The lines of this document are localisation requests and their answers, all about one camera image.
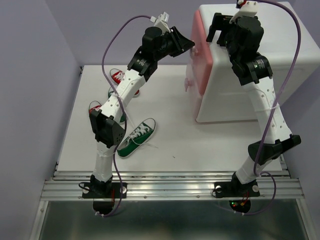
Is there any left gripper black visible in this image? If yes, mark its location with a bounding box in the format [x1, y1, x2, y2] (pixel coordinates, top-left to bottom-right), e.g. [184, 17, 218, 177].
[154, 26, 195, 61]

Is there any green sneaker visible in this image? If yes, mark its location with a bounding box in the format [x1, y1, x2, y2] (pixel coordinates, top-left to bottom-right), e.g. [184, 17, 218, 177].
[117, 117, 157, 159]
[107, 86, 126, 124]

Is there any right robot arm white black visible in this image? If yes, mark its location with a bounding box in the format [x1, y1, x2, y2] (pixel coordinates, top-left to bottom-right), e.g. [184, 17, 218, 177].
[206, 13, 301, 198]

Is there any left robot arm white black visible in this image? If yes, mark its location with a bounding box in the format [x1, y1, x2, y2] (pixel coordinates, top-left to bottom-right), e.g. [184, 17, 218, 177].
[83, 26, 195, 197]

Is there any white shoe cabinet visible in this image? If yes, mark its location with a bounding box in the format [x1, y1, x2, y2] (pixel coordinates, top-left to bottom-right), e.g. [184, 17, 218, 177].
[185, 1, 320, 123]

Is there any red sneaker far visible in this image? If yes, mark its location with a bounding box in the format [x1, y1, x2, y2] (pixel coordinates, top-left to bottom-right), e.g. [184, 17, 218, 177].
[108, 68, 140, 98]

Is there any red sneaker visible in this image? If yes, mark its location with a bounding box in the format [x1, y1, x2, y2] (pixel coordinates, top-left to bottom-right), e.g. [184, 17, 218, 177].
[108, 68, 140, 98]
[88, 100, 102, 114]

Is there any red sneaker near left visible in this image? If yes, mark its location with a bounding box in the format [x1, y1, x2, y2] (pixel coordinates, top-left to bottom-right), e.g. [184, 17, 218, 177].
[88, 100, 102, 114]

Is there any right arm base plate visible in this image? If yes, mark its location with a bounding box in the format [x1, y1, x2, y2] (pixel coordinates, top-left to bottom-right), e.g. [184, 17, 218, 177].
[211, 180, 261, 215]

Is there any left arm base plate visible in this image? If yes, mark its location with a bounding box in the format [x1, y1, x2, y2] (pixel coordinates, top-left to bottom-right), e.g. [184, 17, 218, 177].
[78, 182, 128, 218]

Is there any aluminium mounting rail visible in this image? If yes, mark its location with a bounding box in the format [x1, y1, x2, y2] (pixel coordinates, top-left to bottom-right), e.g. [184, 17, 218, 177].
[40, 160, 305, 201]

